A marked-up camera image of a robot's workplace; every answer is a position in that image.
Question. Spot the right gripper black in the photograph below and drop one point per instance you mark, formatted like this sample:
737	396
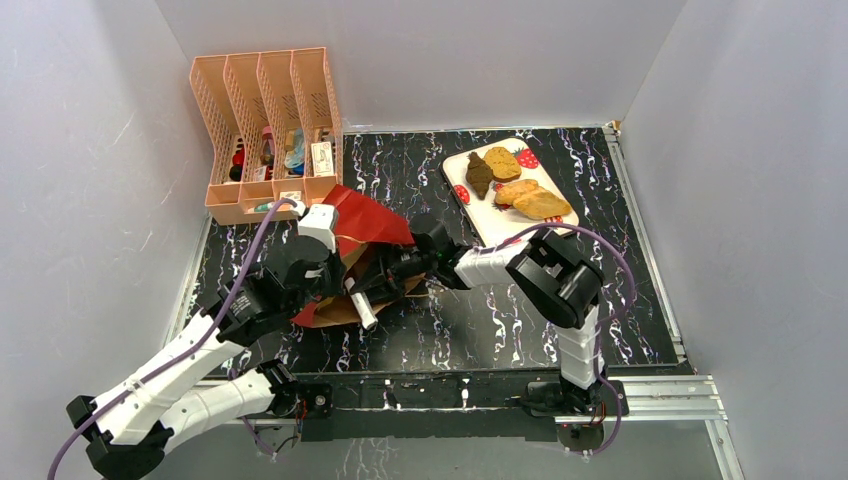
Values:
382	279

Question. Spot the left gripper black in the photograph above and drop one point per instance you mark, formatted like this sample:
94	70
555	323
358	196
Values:
335	279

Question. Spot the red brown paper bag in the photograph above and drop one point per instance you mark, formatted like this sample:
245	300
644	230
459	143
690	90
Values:
363	225

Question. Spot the brown twisted fake bread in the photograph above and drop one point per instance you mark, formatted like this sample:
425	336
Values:
479	175

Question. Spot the long yellow fake bread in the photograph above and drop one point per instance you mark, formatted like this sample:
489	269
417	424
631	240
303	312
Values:
507	194

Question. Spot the round yellow fake bread slice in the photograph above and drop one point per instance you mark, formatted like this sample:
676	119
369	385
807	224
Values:
504	165

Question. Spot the oval yellow fake bread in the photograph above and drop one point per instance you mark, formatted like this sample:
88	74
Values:
541	204

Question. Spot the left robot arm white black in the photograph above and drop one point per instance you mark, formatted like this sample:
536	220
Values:
133	426

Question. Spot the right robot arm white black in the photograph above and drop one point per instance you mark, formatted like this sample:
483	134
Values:
563	286

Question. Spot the strawberry print cutting board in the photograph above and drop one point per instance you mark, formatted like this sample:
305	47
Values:
495	223

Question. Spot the small green white tube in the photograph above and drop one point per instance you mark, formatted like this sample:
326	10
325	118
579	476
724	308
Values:
265	207

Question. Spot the small white label box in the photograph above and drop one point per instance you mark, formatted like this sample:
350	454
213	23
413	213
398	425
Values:
292	195

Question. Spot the blue packet in organizer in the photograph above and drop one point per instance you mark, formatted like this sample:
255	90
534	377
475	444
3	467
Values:
294	160

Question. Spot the white card box in organizer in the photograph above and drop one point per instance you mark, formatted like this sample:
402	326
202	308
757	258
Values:
323	163

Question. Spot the pink brown bottle in organizer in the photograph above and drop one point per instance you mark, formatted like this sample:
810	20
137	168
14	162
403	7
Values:
267	151

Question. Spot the red dark bottle in organizer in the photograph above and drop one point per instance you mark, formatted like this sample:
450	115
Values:
237	163

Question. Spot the pink plastic file organizer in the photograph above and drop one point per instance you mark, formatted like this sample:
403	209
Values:
275	126

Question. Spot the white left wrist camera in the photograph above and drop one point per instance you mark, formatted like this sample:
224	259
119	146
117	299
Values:
319	222

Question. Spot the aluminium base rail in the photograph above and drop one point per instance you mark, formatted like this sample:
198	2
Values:
642	397

